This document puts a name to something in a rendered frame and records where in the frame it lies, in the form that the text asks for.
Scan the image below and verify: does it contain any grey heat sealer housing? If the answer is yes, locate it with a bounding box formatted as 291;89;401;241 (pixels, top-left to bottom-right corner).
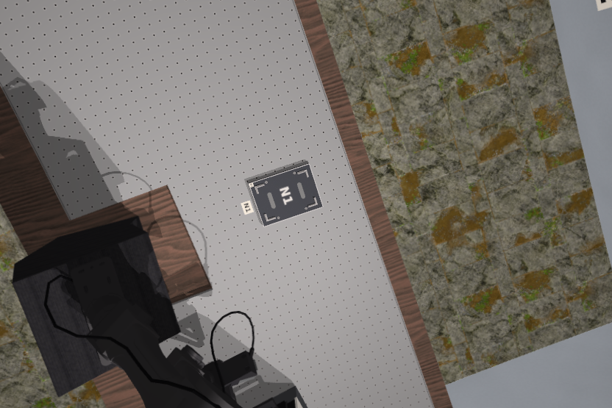
252;386;307;408

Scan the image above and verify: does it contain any cream label with n1 text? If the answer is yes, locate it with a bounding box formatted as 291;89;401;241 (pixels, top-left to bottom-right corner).
241;201;254;215

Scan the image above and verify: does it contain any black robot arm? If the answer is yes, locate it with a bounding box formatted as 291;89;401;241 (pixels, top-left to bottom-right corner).
70;256;257;408

